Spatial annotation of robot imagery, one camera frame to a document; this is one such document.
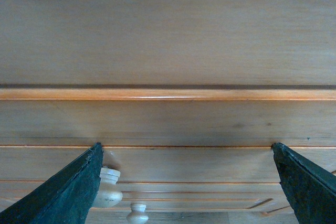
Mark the wooden drawer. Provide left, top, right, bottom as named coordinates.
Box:
left=0, top=145, right=336, bottom=211

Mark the wooden dresser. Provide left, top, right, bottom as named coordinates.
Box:
left=1, top=0, right=335, bottom=223

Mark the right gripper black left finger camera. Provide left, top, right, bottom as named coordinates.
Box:
left=1, top=143, right=103, bottom=223

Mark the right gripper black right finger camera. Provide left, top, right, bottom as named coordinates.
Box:
left=271, top=143, right=335, bottom=223

